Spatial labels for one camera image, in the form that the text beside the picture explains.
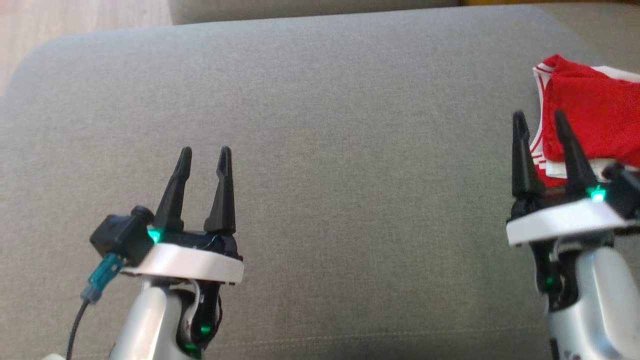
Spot large grey sofa seat cushion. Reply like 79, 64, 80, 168
0, 4, 640, 360

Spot grey sofa back cushion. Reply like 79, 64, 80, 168
167, 0, 462, 26

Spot left black cable teal plug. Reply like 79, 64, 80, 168
65, 252, 124, 360

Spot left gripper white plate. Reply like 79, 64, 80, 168
122, 145, 245, 358

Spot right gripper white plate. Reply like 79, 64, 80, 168
506, 110, 640, 312

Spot red jersey with white sleeves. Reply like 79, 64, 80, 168
531, 54, 640, 173

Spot red shorts with white stripes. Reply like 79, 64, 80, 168
535, 65, 640, 189

